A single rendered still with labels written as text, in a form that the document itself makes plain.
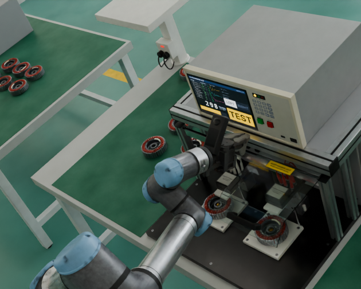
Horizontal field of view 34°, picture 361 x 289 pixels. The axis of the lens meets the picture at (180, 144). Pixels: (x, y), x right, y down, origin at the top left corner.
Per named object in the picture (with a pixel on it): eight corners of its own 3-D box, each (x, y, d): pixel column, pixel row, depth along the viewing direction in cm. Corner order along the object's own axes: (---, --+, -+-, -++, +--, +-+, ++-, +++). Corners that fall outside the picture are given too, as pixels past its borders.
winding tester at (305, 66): (303, 149, 180) (290, 98, 167) (199, 114, 209) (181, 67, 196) (369, 73, 196) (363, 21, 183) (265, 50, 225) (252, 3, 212)
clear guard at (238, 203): (276, 248, 170) (272, 235, 166) (215, 218, 186) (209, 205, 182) (337, 173, 184) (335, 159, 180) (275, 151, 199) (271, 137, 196)
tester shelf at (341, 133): (331, 177, 174) (329, 166, 172) (172, 118, 219) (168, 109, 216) (405, 87, 193) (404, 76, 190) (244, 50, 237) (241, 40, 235)
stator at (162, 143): (153, 162, 255) (150, 156, 252) (138, 153, 262) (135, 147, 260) (172, 146, 259) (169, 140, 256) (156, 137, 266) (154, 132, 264)
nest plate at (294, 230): (278, 260, 196) (277, 258, 195) (243, 242, 205) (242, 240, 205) (303, 229, 202) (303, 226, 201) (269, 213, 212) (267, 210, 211)
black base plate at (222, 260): (285, 315, 183) (283, 311, 181) (147, 235, 225) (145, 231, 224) (364, 210, 202) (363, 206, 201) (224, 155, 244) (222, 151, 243)
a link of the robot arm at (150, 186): (162, 218, 173) (180, 203, 165) (134, 191, 173) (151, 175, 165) (176, 201, 179) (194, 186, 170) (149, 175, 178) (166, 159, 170)
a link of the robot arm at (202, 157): (181, 147, 169) (201, 156, 163) (192, 143, 172) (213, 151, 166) (181, 171, 172) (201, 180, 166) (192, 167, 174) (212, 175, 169)
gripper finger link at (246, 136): (248, 149, 185) (228, 157, 179) (248, 131, 183) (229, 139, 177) (255, 152, 183) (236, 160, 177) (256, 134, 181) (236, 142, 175)
